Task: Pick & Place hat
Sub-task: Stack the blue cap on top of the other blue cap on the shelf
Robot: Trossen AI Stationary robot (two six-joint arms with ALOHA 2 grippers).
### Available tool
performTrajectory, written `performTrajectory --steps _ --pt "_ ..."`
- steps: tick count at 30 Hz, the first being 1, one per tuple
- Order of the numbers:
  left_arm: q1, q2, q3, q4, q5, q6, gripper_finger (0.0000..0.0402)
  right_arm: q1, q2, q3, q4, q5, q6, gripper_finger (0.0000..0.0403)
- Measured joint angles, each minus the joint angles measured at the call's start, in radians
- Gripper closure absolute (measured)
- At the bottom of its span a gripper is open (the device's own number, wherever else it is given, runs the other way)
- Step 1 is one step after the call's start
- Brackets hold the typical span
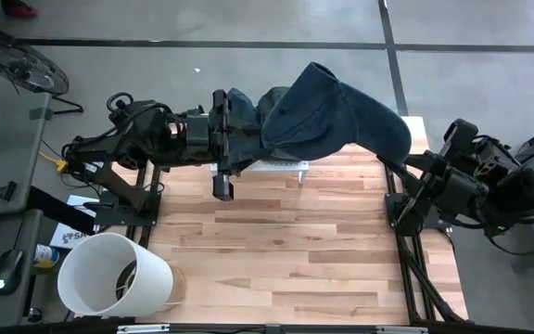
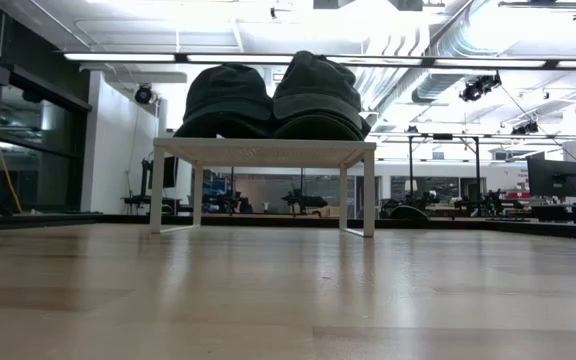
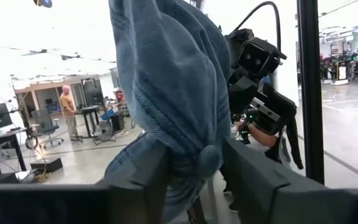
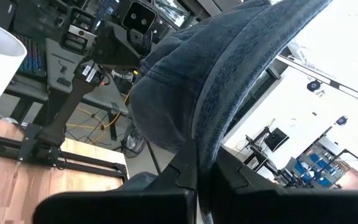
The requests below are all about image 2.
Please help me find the navy blue baseball cap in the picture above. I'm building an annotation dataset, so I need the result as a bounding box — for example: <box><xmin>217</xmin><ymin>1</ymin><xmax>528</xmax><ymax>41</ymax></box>
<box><xmin>181</xmin><ymin>63</ymin><xmax>276</xmax><ymax>126</ymax></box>
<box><xmin>173</xmin><ymin>117</ymin><xmax>280</xmax><ymax>140</ymax></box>

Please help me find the dark teal baseball cap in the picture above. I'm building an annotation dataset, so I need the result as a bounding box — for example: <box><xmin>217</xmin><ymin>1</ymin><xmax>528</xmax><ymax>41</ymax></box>
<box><xmin>271</xmin><ymin>49</ymin><xmax>365</xmax><ymax>129</ymax></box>

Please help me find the white perforated metal rack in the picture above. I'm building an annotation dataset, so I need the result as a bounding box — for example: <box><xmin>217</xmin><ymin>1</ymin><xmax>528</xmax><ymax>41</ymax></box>
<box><xmin>150</xmin><ymin>136</ymin><xmax>378</xmax><ymax>239</ymax></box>

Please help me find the black background monitor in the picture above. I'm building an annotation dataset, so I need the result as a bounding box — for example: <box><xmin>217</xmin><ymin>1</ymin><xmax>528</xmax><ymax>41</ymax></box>
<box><xmin>140</xmin><ymin>155</ymin><xmax>179</xmax><ymax>201</ymax></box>

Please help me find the black ceiling spot lamp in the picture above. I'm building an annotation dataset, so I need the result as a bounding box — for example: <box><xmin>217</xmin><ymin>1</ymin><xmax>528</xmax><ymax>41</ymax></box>
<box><xmin>134</xmin><ymin>83</ymin><xmax>154</xmax><ymax>105</ymax></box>
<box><xmin>510</xmin><ymin>120</ymin><xmax>540</xmax><ymax>136</ymax></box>
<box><xmin>457</xmin><ymin>72</ymin><xmax>503</xmax><ymax>104</ymax></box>

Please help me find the overhead LED light bar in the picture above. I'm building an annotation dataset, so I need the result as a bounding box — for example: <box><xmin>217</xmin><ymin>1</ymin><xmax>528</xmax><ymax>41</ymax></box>
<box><xmin>62</xmin><ymin>49</ymin><xmax>576</xmax><ymax>71</ymax></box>

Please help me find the black framed glass partition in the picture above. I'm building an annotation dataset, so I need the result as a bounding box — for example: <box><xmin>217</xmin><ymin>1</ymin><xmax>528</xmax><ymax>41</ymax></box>
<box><xmin>0</xmin><ymin>0</ymin><xmax>93</xmax><ymax>217</ymax></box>

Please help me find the black computer monitor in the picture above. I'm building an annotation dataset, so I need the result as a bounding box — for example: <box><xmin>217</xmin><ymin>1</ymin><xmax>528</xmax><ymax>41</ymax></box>
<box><xmin>526</xmin><ymin>157</ymin><xmax>576</xmax><ymax>199</ymax></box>

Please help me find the black background station frame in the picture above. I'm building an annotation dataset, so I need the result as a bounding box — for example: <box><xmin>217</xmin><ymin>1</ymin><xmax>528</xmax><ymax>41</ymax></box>
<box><xmin>406</xmin><ymin>132</ymin><xmax>482</xmax><ymax>211</ymax></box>

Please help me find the silver ventilation duct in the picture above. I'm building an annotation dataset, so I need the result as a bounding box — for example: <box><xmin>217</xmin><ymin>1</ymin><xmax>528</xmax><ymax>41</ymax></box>
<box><xmin>347</xmin><ymin>0</ymin><xmax>502</xmax><ymax>117</ymax></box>

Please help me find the black ceiling rail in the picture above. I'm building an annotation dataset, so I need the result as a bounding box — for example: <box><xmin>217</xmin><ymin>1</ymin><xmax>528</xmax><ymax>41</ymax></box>
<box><xmin>497</xmin><ymin>0</ymin><xmax>576</xmax><ymax>22</ymax></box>

